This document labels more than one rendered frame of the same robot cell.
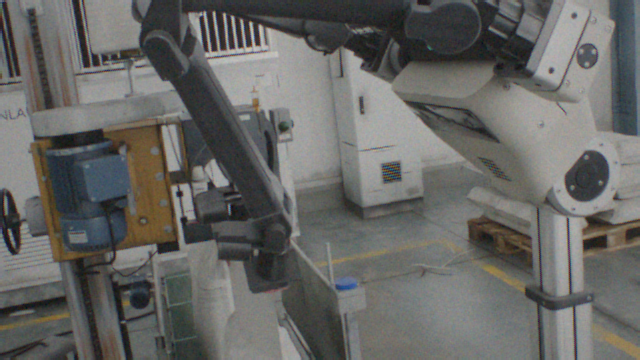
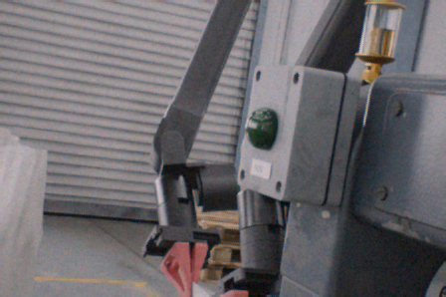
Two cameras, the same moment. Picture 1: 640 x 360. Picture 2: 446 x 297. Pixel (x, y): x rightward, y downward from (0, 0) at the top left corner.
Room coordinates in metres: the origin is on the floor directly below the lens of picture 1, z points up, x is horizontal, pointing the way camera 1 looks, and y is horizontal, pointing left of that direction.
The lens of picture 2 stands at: (2.41, -0.06, 1.30)
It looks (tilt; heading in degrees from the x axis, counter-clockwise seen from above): 3 degrees down; 170
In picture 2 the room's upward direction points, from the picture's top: 9 degrees clockwise
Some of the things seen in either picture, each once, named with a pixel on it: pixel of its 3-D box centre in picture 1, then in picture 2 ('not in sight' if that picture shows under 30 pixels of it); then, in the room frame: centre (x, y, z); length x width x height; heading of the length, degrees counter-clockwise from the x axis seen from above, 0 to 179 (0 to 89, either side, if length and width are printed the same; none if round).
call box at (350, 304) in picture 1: (347, 296); not in sight; (1.73, -0.04, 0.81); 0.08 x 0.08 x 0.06; 14
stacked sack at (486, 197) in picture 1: (520, 192); not in sight; (4.49, -1.37, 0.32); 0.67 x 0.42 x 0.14; 108
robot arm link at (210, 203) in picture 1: (222, 193); not in sight; (1.40, 0.21, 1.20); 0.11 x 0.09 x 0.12; 106
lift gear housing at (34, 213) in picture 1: (38, 216); not in sight; (1.73, 0.76, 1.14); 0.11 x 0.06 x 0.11; 14
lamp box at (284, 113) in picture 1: (280, 125); (296, 133); (1.83, 0.09, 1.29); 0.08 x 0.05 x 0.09; 14
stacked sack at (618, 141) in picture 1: (610, 147); not in sight; (4.48, -2.02, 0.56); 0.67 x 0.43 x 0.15; 14
